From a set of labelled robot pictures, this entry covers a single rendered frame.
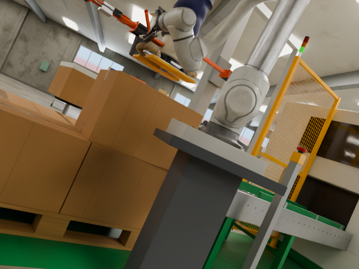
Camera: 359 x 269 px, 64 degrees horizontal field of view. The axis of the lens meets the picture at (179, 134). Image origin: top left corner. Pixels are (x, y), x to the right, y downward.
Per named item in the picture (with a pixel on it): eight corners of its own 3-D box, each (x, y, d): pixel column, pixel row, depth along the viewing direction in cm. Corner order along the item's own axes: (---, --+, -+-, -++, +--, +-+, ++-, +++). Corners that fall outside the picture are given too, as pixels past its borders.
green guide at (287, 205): (339, 231, 320) (342, 224, 320) (349, 236, 311) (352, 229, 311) (255, 200, 227) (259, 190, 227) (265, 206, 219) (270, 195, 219)
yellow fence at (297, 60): (271, 244, 377) (336, 99, 381) (278, 248, 369) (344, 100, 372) (211, 230, 309) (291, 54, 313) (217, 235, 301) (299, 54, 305)
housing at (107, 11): (108, 17, 162) (111, 10, 162) (112, 16, 156) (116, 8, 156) (96, 9, 158) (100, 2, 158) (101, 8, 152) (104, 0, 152)
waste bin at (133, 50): (127, 50, 898) (136, 32, 899) (127, 54, 950) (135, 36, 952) (142, 58, 909) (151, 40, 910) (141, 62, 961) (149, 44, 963)
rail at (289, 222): (341, 248, 313) (348, 232, 313) (346, 251, 308) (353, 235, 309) (188, 203, 179) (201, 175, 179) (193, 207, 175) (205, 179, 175)
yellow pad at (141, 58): (171, 80, 205) (174, 74, 205) (179, 81, 197) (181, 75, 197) (131, 56, 186) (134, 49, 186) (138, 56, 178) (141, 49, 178)
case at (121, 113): (151, 156, 214) (173, 108, 215) (177, 174, 180) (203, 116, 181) (73, 126, 182) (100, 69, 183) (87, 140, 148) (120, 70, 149)
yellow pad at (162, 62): (186, 82, 190) (189, 76, 190) (195, 84, 182) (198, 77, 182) (144, 56, 170) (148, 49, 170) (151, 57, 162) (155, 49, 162)
